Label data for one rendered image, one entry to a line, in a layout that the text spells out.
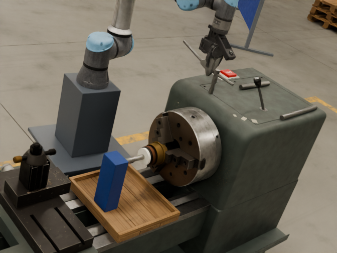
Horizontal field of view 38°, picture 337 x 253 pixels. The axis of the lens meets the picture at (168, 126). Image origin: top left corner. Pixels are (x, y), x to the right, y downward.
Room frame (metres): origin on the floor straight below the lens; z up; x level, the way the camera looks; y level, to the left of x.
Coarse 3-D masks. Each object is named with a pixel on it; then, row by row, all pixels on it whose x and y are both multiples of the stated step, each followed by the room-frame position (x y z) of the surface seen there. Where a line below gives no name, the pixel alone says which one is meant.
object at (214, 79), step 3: (216, 69) 1.94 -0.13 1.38; (219, 69) 1.95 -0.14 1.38; (216, 72) 1.93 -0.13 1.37; (219, 72) 1.94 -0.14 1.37; (213, 75) 1.94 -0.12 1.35; (216, 75) 1.93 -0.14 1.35; (213, 78) 1.93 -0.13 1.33; (216, 78) 1.93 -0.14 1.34; (213, 81) 1.93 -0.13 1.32; (216, 81) 1.94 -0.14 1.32; (213, 84) 1.94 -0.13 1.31; (210, 87) 1.94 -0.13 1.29; (213, 87) 1.94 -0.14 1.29; (210, 90) 1.94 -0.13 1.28; (213, 90) 1.94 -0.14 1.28; (210, 93) 1.93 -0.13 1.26
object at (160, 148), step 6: (150, 144) 1.64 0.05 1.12; (156, 144) 1.64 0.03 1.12; (162, 144) 1.68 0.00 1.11; (150, 150) 1.60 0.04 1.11; (156, 150) 1.61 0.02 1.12; (162, 150) 1.63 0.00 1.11; (150, 156) 1.59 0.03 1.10; (156, 156) 1.60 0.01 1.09; (162, 156) 1.62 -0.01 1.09; (150, 162) 1.58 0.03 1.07; (156, 162) 1.60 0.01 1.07; (162, 162) 1.62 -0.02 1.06
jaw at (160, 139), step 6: (162, 114) 1.78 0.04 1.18; (156, 120) 1.74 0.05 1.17; (162, 120) 1.72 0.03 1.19; (168, 120) 1.75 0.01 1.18; (162, 126) 1.71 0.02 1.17; (168, 126) 1.73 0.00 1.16; (156, 132) 1.70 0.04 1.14; (162, 132) 1.70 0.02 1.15; (168, 132) 1.72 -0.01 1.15; (156, 138) 1.67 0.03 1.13; (162, 138) 1.68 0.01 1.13; (168, 138) 1.70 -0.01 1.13
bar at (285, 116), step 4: (304, 108) 2.03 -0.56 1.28; (308, 108) 2.05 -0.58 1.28; (312, 108) 2.07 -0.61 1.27; (316, 108) 2.10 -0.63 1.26; (292, 112) 1.95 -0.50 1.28; (296, 112) 1.97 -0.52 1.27; (300, 112) 1.99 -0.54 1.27; (304, 112) 2.02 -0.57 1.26; (280, 116) 1.90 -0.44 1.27; (284, 116) 1.89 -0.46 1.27; (288, 116) 1.91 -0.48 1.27; (292, 116) 1.94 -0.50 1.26
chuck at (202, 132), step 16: (176, 112) 1.74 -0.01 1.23; (192, 112) 1.76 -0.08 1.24; (176, 128) 1.72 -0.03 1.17; (192, 128) 1.67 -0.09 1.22; (208, 128) 1.72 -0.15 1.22; (176, 144) 1.79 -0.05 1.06; (192, 144) 1.65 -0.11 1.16; (208, 144) 1.66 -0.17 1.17; (208, 160) 1.64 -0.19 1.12; (176, 176) 1.67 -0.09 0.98; (192, 176) 1.62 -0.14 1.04
